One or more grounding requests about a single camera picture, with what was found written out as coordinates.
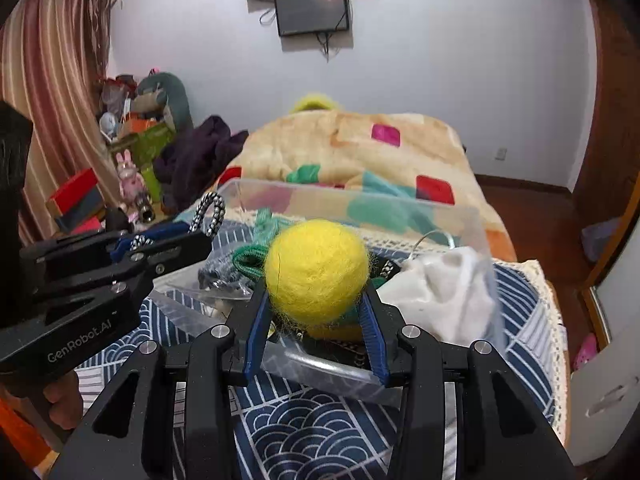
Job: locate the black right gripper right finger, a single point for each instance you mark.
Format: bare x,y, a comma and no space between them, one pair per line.
501,433

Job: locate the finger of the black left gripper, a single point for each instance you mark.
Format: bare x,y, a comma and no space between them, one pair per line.
133,242
167,256

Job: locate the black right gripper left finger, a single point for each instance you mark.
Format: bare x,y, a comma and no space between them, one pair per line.
127,433

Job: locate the white cloth pouch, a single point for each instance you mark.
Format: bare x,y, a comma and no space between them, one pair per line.
447,294

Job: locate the yellow felt ball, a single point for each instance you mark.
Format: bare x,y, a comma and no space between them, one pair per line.
315,272

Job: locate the left hand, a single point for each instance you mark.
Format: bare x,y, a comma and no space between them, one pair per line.
66,404

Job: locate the red blue box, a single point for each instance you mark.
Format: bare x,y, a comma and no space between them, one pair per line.
77,202

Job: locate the pink bunny toy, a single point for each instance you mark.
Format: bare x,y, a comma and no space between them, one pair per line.
131,184

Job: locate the dark purple garment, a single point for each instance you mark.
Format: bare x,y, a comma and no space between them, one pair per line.
194,161

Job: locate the green cardboard box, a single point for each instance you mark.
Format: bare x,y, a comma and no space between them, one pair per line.
145,147

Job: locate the blue white patterned tablecloth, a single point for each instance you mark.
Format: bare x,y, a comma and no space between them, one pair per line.
315,425

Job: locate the green dinosaur plush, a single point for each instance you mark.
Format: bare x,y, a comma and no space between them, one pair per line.
164,94

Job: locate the striped pink curtain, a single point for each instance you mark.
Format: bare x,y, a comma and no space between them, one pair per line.
49,75

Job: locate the colourful fleece blanket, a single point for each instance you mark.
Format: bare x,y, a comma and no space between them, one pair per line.
406,155

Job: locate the brown wooden door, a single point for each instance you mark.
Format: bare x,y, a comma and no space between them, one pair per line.
611,164

